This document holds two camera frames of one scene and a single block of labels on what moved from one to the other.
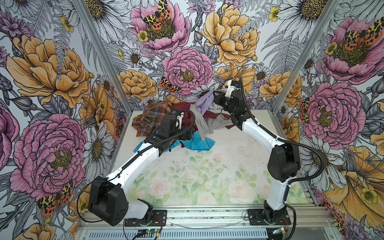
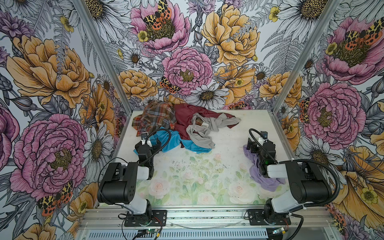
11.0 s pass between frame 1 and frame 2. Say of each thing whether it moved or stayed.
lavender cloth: moved
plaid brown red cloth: stayed
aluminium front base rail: stayed
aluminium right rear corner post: stayed
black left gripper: moved
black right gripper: moved
